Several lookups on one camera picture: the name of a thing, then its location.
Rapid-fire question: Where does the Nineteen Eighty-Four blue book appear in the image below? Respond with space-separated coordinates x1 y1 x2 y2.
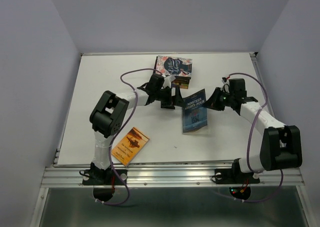
182 89 208 134

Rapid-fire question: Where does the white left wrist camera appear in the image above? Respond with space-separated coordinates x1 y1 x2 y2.
162 74 176 88

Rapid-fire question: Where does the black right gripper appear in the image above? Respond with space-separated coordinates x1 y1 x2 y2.
201 86 234 111

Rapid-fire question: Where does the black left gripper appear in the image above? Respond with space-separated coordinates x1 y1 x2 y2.
154 85 186 109

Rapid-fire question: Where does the Little Women book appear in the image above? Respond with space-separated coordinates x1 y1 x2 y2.
154 55 194 77

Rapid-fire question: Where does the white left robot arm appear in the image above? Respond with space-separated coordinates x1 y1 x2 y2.
82 73 185 184

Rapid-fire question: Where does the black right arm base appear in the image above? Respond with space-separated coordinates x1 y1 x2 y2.
211 159 260 201

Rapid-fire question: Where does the Jane Eyre blue book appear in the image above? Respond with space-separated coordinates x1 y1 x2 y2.
172 81 189 90

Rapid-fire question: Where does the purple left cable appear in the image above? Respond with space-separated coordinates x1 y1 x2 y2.
108 68 163 205

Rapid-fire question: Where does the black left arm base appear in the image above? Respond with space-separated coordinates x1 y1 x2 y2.
79 162 130 206

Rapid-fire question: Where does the aluminium mounting rail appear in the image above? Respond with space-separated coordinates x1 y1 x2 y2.
39 161 306 189

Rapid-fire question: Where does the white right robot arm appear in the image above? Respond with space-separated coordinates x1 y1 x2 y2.
203 77 303 182

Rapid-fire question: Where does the orange Huckleberry Finn book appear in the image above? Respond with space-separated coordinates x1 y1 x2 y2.
111 127 150 167

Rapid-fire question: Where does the purple cable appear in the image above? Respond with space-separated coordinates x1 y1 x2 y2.
108 68 163 205
212 73 285 203

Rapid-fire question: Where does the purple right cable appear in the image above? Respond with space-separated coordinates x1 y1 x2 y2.
212 73 285 203

